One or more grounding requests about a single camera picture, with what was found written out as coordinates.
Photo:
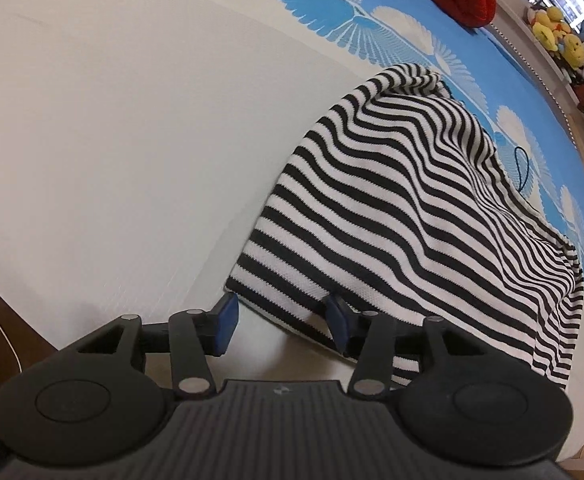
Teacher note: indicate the blue white patterned bedsheet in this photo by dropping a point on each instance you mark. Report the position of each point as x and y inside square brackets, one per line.
[139, 139]

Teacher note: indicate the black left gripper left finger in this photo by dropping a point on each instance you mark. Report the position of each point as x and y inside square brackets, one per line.
[188, 337]

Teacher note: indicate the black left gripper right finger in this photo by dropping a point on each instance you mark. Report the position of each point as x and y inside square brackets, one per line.
[374, 340]

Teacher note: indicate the black white striped hoodie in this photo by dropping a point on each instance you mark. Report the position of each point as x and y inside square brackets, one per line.
[396, 201]

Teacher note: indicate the yellow plush toy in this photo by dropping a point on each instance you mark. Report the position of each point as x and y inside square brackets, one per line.
[556, 37]

